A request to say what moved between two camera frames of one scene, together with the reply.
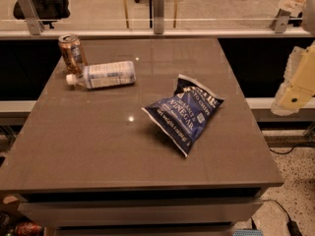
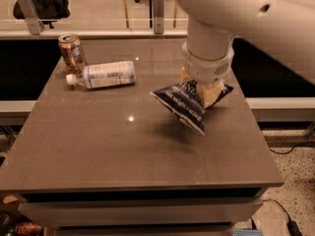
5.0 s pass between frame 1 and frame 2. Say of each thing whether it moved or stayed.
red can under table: stayed
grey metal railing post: stayed
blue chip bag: moved
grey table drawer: stayed
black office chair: stayed
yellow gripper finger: moved
